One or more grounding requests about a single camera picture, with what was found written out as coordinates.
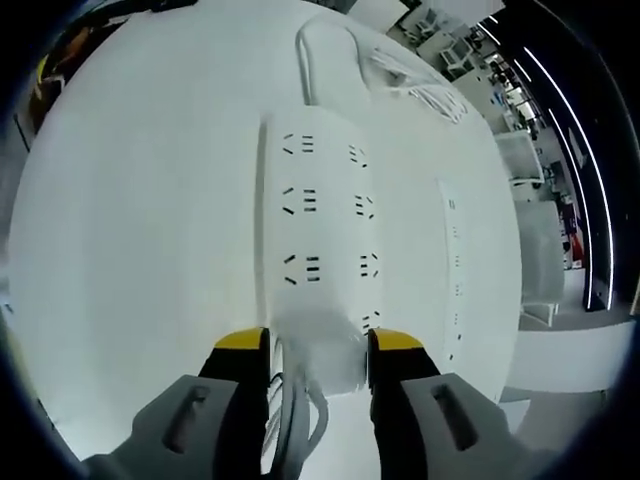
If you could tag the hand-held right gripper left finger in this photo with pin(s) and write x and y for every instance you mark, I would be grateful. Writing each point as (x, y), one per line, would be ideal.
(200, 430)

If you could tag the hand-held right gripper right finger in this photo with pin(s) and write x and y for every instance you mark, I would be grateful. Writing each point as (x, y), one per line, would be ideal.
(430, 425)

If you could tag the white charger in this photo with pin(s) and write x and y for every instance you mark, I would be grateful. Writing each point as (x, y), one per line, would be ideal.
(320, 350)

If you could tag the white power strip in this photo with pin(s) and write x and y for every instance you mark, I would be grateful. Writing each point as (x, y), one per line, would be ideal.
(330, 200)

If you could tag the white desk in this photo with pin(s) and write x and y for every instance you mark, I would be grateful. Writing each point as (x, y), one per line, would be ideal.
(150, 200)

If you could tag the white chair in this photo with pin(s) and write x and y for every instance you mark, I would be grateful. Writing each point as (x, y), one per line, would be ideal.
(542, 260)

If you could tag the narrow white socket rail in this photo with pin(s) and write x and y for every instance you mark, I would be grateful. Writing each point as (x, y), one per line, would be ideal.
(452, 235)

